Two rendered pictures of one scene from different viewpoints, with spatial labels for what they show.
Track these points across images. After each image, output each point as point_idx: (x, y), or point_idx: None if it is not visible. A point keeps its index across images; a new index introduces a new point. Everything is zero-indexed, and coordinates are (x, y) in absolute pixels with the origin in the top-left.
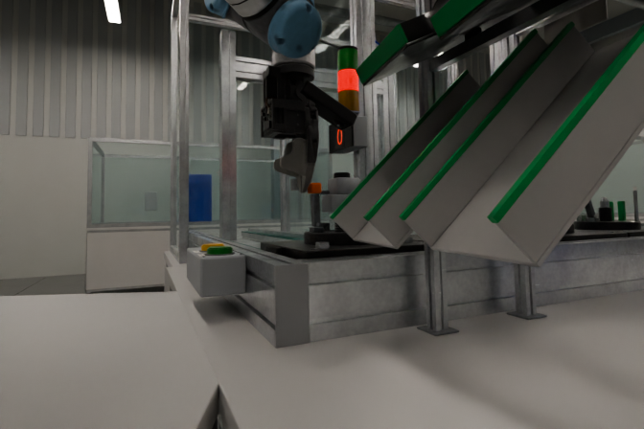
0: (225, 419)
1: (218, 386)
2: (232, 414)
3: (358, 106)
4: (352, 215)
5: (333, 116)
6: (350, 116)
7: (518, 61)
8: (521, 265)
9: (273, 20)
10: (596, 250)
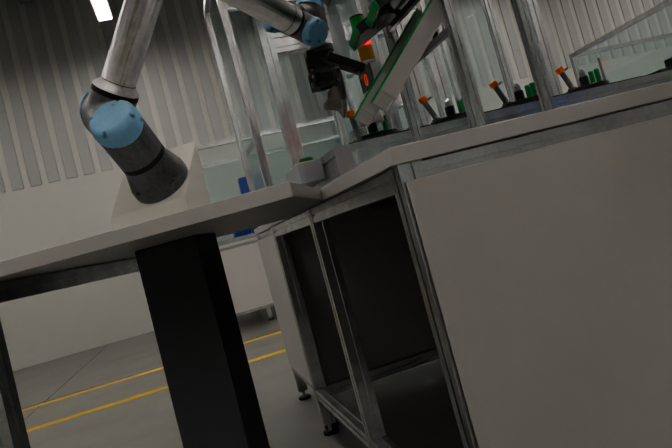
0: (325, 194)
1: (320, 189)
2: (326, 185)
3: (374, 55)
4: (363, 115)
5: (351, 68)
6: (361, 65)
7: (411, 25)
8: (471, 122)
9: (303, 32)
10: (538, 105)
